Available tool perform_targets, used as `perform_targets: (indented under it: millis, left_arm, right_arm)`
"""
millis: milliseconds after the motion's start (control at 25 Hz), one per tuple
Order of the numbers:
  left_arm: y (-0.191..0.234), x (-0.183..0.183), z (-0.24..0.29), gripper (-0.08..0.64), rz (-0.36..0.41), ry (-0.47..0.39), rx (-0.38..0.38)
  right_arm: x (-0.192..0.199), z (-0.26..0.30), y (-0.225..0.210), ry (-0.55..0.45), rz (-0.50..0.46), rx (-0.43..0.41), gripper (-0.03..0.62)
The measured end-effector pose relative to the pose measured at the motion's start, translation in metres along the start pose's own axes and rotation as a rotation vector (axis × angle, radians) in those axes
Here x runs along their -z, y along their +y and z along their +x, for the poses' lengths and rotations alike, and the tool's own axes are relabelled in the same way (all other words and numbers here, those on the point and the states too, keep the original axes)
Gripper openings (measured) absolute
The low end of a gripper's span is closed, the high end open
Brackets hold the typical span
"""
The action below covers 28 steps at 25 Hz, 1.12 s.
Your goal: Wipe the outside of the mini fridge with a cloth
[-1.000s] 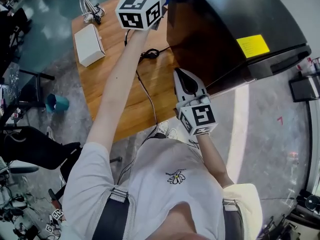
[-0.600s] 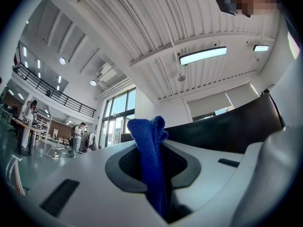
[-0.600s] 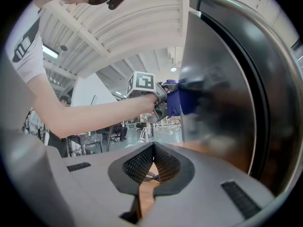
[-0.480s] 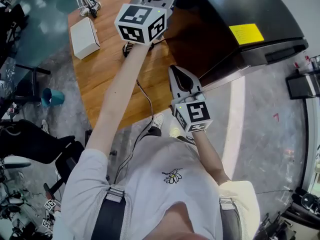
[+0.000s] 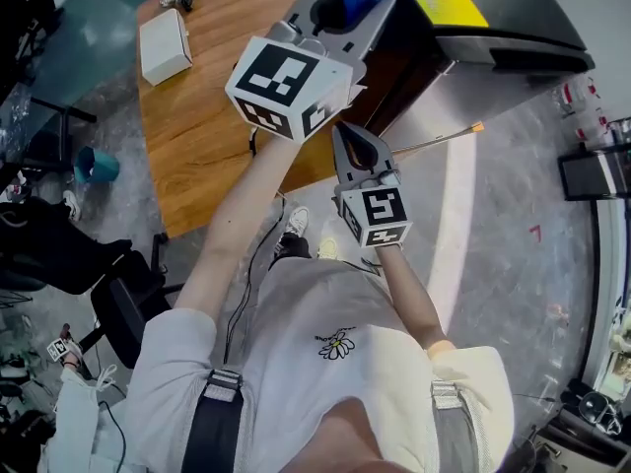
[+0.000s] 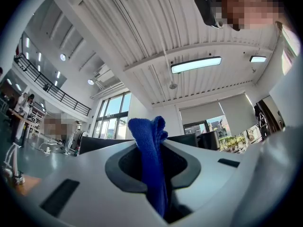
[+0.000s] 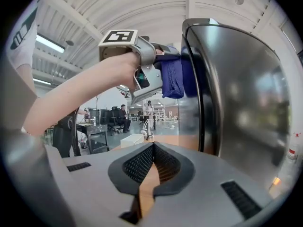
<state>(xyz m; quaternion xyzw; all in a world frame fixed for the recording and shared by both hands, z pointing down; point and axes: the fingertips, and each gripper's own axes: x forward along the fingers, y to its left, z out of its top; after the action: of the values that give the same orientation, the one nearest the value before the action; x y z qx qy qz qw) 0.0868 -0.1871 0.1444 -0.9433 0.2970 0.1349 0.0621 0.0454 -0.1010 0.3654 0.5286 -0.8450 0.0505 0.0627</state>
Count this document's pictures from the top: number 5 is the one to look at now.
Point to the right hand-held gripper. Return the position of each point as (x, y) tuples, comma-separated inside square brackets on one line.
[(382, 210)]

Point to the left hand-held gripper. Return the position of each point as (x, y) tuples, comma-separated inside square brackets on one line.
[(276, 74)]

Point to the black mini fridge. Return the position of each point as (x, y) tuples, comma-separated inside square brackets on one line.
[(517, 18)]

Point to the person's right forearm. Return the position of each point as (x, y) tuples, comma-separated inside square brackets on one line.
[(409, 293)]

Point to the person's left forearm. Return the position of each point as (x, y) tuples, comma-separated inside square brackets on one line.
[(236, 224)]

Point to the person's left white sneaker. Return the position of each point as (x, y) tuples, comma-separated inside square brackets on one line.
[(297, 220)]

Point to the person's white sneaker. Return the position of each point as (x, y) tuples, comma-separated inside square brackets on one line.
[(328, 248), (297, 220)]

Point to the person's right white sneaker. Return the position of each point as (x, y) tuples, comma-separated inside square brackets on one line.
[(328, 248)]

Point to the person's black trousers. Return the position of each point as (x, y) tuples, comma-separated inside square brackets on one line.
[(296, 247)]

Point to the yellow sticker label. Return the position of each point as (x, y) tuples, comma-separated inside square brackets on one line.
[(451, 12)]

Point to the white cardboard box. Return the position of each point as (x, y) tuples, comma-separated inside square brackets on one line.
[(165, 47)]

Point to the person's white flower-print t-shirt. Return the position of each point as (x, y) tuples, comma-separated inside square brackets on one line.
[(305, 362)]

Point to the row of clear plastic bottles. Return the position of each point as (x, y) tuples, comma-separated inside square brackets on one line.
[(577, 101)]

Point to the black monitor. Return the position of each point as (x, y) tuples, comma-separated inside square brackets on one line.
[(586, 173)]

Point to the teal waste bin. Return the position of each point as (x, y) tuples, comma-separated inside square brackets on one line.
[(96, 165)]

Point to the black office chair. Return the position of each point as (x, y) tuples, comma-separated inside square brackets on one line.
[(128, 323)]

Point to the white window frame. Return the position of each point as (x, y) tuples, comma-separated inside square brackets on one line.
[(604, 289)]

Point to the glass desk with black frame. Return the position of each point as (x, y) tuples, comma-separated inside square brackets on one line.
[(66, 110)]

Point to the black camera equipment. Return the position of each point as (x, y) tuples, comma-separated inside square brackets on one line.
[(594, 407)]

